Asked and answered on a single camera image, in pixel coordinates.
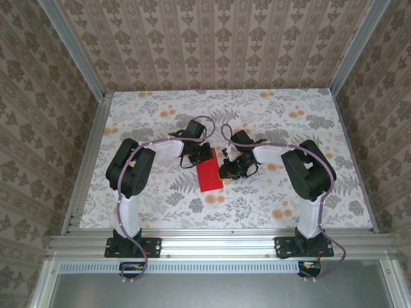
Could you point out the red square paper sheet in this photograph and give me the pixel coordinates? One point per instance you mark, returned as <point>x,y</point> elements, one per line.
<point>210,176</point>

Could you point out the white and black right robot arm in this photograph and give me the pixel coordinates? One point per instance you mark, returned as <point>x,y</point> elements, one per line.
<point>308,218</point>

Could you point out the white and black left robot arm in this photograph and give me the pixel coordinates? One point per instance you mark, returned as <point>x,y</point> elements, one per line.
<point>128,218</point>

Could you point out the grey metal sheet panel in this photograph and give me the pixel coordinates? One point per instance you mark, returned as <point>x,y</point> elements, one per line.
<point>218,292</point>

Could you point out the floral patterned table cover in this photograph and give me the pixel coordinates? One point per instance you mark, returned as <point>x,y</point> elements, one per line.
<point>257,208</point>

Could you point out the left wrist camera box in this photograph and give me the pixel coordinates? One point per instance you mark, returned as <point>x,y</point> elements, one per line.
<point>196,129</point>

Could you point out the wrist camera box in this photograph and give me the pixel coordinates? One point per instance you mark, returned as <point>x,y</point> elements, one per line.
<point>241,138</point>
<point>196,129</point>

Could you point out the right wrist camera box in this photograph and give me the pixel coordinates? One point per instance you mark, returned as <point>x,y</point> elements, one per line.
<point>241,138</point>

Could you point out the long aluminium base rail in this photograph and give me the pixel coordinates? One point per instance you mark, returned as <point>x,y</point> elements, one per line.
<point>218,245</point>

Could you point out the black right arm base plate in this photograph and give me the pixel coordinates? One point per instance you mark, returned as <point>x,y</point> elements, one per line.
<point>282,247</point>

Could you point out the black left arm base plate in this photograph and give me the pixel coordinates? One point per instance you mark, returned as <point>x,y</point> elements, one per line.
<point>154,247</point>

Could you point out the aluminium side rail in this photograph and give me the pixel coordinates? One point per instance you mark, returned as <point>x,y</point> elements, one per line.
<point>93,154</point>
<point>356,160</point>

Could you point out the aluminium corner post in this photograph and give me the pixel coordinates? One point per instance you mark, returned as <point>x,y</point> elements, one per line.
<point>74,51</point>
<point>356,45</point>

